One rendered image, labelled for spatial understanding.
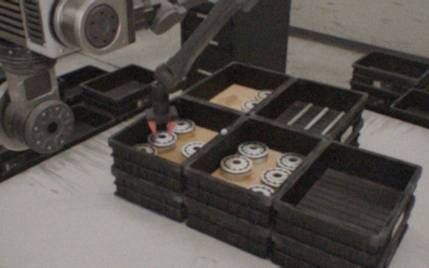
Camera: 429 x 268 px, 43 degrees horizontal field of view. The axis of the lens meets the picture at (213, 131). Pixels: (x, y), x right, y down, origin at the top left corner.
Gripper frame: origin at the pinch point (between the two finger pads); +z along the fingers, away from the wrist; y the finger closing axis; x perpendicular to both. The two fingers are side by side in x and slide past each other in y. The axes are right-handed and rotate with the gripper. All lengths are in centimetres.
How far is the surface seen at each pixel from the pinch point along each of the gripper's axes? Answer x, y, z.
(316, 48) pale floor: -278, -192, 90
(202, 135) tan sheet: -3.9, -15.2, 4.3
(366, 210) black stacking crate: 51, -51, 4
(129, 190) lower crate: 13.7, 13.9, 11.3
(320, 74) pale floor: -220, -170, 90
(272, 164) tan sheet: 21.2, -33.2, 3.9
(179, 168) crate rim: 29.2, -0.3, -5.1
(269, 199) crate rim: 51, -21, -6
